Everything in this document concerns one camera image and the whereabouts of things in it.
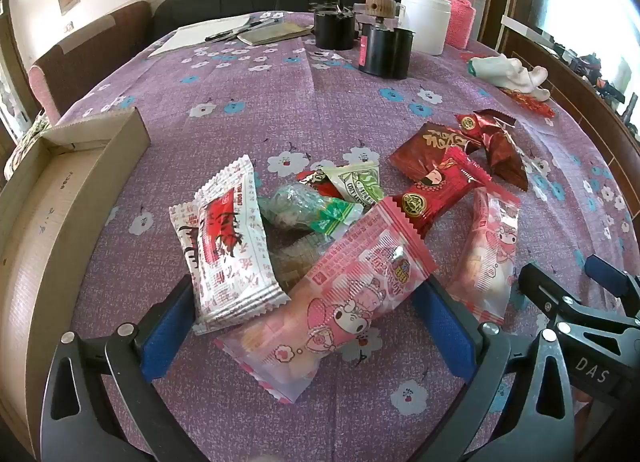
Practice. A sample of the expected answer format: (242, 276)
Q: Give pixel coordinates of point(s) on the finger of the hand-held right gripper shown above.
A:
(610, 279)
(547, 292)

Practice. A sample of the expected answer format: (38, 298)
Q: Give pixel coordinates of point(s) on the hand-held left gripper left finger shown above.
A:
(165, 329)

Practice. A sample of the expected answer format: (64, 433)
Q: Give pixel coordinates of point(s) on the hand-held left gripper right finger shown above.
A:
(440, 329)

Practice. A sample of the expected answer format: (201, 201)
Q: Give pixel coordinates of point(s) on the slim pink cartoon snack packet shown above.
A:
(492, 252)

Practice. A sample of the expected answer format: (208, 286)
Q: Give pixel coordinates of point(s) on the large pink cartoon snack packet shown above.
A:
(345, 302)

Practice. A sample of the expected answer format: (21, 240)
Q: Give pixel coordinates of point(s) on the white and red snack packet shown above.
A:
(225, 242)

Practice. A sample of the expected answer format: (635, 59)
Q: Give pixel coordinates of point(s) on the red doll print snack packet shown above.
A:
(430, 192)

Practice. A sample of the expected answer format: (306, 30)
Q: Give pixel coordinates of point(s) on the cardboard box tray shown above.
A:
(30, 242)

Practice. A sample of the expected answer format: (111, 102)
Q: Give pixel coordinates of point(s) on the clear green candy wrapper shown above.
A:
(295, 209)

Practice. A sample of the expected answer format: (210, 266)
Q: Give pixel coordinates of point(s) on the dark red gold-lettered packet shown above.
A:
(430, 147)

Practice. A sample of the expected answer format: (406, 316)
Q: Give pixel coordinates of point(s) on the dark red foil packet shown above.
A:
(500, 152)

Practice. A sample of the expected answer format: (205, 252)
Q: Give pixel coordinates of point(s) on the green and white snack packet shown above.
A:
(357, 182)

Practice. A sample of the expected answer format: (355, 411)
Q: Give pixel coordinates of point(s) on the red tassel ornament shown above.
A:
(530, 103)

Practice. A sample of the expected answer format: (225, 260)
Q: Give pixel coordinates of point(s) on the small red snack packet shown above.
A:
(315, 181)

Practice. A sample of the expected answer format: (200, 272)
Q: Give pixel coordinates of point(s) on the patterned blanket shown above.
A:
(25, 137)

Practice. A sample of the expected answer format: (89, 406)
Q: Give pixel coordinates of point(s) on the purple floral tablecloth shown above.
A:
(310, 107)

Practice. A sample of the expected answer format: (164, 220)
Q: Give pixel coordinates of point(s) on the black jar with red label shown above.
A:
(387, 54)

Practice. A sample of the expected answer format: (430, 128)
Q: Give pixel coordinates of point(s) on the brown armchair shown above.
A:
(85, 57)

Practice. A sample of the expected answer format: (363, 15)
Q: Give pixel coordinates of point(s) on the pink thermos bottle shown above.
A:
(459, 17)

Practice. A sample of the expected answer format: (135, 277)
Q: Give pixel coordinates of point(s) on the white plastic jar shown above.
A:
(425, 22)

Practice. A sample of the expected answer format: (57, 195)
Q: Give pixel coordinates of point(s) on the white paper sheet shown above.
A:
(195, 34)

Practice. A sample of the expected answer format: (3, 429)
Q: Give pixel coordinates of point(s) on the black pen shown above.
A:
(235, 32)

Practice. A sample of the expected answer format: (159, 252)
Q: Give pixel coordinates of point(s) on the tan notebook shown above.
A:
(272, 33)

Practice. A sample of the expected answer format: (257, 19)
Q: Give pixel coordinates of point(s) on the black jar with wooden knob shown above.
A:
(334, 32)

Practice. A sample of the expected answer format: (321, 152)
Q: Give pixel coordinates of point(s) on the black sofa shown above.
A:
(200, 4)

